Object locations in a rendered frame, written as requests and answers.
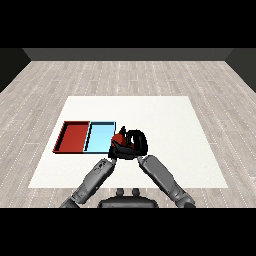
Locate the light blue shallow open box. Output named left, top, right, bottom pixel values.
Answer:
left=82, top=120, right=117, bottom=154

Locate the red shallow open box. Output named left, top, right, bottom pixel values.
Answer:
left=52, top=120, right=92, bottom=155

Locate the red can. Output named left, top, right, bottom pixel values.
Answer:
left=110, top=132, right=135, bottom=150

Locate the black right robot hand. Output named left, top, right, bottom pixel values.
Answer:
left=125, top=129, right=149, bottom=158

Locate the dark grey robot body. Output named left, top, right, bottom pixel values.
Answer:
left=97, top=188, right=160, bottom=209

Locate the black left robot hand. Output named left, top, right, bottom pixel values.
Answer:
left=107, top=125, right=138, bottom=161

